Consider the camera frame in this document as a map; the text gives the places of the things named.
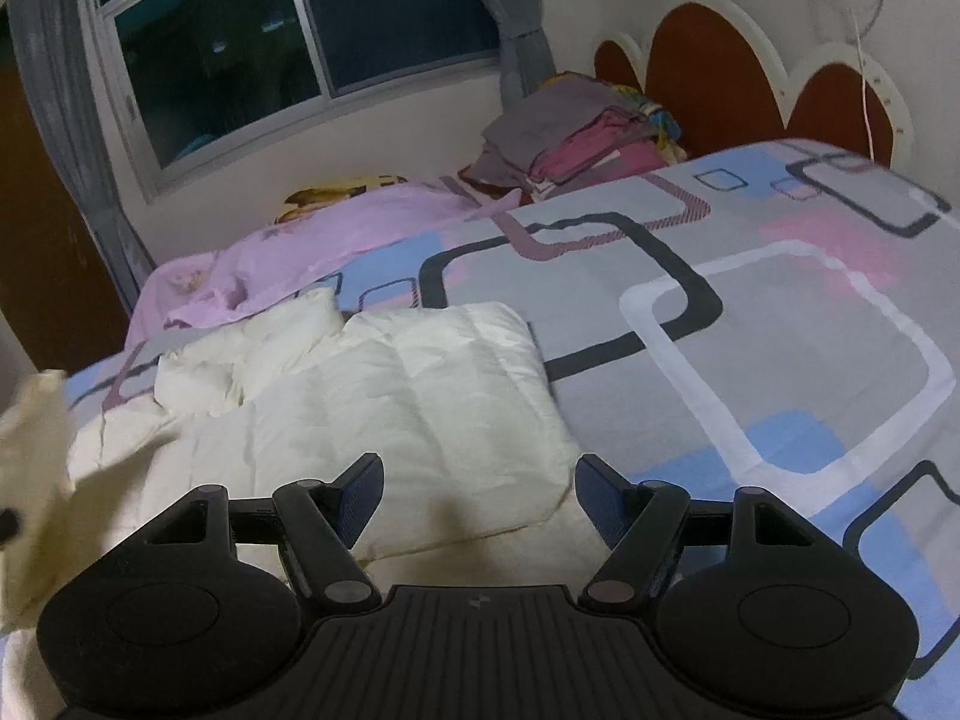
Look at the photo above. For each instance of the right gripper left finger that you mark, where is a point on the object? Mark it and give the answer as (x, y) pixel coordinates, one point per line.
(319, 525)

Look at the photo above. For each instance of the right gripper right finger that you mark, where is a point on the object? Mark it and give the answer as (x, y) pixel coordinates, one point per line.
(640, 523)

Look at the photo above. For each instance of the cream white garment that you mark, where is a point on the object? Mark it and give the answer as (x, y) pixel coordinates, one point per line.
(455, 401)

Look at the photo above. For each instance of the stack of folded clothes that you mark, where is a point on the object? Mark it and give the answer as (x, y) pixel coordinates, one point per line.
(574, 132)

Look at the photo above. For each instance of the brown wooden door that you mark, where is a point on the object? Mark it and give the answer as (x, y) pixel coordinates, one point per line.
(56, 293)

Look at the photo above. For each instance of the patterned bed sheet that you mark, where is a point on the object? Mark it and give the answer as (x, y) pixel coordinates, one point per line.
(773, 329)

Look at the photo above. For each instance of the pink blanket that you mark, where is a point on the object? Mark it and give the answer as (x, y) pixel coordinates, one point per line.
(215, 288)

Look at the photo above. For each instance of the yellow patterned pillow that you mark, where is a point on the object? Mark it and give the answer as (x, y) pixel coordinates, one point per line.
(307, 200)

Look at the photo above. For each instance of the red white headboard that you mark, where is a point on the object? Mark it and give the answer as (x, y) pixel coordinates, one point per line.
(711, 66)

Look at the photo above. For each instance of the sliding glass window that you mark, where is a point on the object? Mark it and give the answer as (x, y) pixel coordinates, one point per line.
(196, 81)

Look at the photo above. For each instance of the left grey curtain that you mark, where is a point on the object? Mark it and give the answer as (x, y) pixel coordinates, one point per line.
(50, 51)

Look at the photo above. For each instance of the grey curtain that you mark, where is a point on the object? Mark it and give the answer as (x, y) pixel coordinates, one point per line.
(50, 51)
(525, 54)

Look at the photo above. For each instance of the right grey curtain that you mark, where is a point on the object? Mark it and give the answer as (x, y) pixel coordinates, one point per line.
(525, 54)

